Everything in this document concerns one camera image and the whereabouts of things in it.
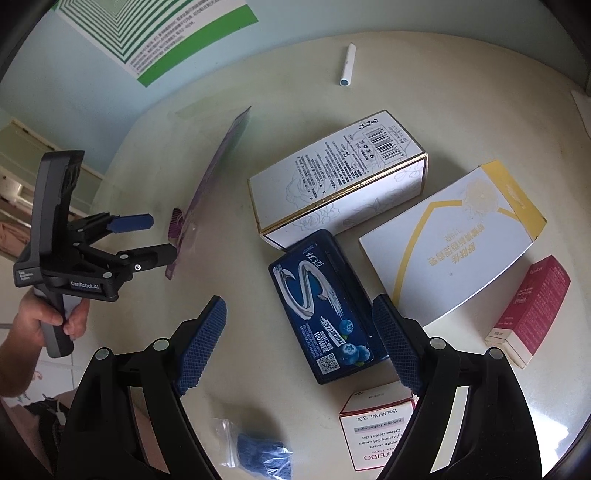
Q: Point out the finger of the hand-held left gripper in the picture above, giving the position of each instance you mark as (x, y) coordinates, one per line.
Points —
(134, 223)
(152, 256)

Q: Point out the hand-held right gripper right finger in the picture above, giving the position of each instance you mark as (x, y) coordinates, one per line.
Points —
(397, 346)

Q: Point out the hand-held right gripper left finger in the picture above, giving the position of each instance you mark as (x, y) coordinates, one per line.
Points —
(203, 350)

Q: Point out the purple plastic packet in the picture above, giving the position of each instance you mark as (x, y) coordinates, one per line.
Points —
(212, 184)

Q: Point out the white and yellow soap box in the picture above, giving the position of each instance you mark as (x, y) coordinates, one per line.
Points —
(452, 240)

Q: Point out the white marker pen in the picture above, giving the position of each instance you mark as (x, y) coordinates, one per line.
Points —
(347, 67)

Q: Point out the person's left forearm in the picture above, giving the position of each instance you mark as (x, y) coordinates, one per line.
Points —
(14, 364)

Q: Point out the person's left hand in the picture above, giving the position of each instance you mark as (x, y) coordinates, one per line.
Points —
(32, 314)

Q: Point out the pale cabinet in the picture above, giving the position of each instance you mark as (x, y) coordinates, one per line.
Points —
(23, 147)

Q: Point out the red and white cream box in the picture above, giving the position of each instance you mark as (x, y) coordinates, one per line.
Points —
(374, 424)

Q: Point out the blue chewing gum box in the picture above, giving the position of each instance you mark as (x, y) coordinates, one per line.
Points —
(318, 300)

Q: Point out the clear zip bag blue contents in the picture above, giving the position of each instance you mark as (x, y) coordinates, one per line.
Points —
(263, 454)

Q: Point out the pink carton box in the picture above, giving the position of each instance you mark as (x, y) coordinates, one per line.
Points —
(535, 309)

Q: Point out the black shoe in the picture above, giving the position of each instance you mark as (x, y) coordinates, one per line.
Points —
(46, 420)

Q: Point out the white floral gold-trimmed box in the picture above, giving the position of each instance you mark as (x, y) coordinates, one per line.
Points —
(332, 184)

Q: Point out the white flat object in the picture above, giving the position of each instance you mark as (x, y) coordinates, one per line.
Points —
(582, 108)

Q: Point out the green striped wall poster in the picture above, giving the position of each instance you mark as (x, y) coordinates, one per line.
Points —
(115, 27)

